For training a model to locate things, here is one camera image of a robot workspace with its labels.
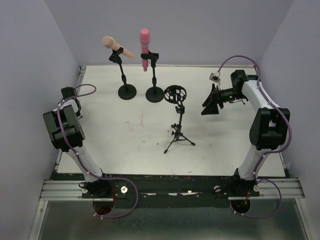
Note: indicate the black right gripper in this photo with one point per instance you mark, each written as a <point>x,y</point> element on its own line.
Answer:
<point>217,95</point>

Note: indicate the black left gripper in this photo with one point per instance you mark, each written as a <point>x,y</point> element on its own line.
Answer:
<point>67,92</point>

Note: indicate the black mic stand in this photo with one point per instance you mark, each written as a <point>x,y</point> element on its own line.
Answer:
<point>154,94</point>
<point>126,91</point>

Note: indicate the peach toy microphone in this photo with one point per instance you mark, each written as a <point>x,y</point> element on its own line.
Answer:
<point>110,43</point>

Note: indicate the pink toy microphone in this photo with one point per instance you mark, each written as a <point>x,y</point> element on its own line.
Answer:
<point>145,38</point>

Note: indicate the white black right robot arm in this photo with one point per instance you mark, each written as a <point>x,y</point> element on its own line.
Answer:
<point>269,128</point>

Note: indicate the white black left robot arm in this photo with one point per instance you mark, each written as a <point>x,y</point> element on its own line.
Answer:
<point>66,134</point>

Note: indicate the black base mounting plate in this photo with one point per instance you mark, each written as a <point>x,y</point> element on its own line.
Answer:
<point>158,191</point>

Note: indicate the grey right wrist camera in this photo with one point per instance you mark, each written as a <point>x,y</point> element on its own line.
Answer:
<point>215,77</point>

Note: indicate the aluminium rail left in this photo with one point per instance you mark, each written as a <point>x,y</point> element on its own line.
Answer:
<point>66,190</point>

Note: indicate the aluminium rail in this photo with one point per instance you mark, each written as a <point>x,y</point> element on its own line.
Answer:
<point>273,183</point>
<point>66,190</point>

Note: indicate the aluminium rail right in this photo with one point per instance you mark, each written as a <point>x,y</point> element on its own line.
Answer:
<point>273,183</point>

